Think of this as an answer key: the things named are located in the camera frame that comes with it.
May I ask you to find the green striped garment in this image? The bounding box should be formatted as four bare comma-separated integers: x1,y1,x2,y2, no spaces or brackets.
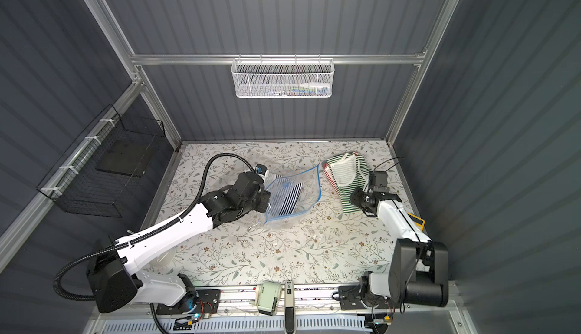
327,152,369,214

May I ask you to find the navy striped garment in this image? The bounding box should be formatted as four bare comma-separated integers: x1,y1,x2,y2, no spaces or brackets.
266,177,303,219

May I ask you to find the clear vacuum bag blue zipper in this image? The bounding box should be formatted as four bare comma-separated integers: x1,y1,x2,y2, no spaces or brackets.
199,154,323,226

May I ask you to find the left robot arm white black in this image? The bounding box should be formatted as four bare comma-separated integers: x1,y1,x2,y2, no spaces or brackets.
86,164,270,314

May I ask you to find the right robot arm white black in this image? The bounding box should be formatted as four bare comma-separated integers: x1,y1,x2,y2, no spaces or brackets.
350,170,449,307

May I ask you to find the yellow calculator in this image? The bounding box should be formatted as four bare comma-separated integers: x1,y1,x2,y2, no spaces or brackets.
408,213,425,232

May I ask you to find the white glue bottle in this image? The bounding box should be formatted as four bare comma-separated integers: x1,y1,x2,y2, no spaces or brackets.
299,83,331,93

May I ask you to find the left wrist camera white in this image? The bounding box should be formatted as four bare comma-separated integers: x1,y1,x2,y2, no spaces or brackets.
254,164,269,181

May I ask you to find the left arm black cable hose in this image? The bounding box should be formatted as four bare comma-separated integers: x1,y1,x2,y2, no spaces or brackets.
52,153,258,302

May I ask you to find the black handle on rail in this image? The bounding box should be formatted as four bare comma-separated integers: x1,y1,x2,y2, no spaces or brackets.
284,280,297,334

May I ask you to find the pale green box on rail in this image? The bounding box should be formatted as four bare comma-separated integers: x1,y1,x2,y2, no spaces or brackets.
255,281,282,316

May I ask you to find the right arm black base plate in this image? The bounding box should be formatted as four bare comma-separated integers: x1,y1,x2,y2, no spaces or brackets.
331,285,399,311

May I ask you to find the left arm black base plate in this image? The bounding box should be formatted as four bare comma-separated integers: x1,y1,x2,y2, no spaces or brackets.
156,289,221,315

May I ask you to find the white wire wall basket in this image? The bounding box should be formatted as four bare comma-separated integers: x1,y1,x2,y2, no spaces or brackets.
231,59,335,99

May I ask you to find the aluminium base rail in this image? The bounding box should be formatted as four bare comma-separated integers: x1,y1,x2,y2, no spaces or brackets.
84,283,476,333

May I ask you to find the black wire wall basket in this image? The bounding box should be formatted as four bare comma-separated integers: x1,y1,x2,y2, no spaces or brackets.
37,110,166,218

